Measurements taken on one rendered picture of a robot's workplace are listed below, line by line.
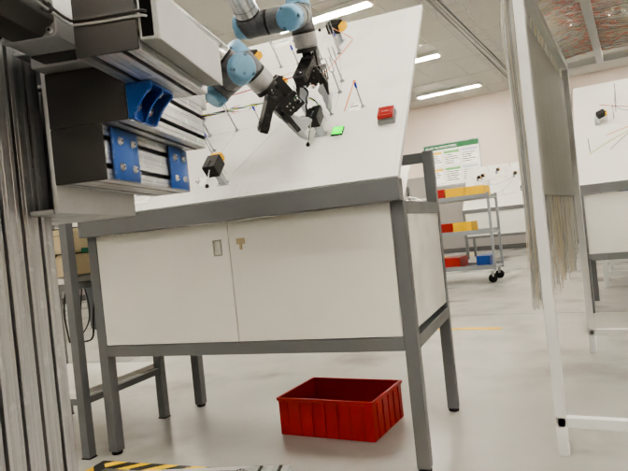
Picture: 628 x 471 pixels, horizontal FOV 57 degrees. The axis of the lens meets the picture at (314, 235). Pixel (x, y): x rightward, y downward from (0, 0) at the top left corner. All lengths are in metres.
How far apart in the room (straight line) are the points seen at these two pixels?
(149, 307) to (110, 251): 0.26
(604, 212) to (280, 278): 2.91
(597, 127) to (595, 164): 0.37
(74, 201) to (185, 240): 1.00
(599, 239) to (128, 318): 3.18
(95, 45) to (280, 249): 1.12
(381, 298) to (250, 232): 0.48
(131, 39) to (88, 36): 0.06
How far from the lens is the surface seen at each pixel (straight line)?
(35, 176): 1.09
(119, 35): 0.85
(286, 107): 1.78
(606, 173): 4.44
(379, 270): 1.74
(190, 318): 2.04
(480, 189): 6.70
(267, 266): 1.87
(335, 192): 1.73
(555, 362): 1.90
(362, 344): 1.79
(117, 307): 2.22
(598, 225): 4.35
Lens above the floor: 0.73
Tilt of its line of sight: level
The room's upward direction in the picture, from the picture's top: 6 degrees counter-clockwise
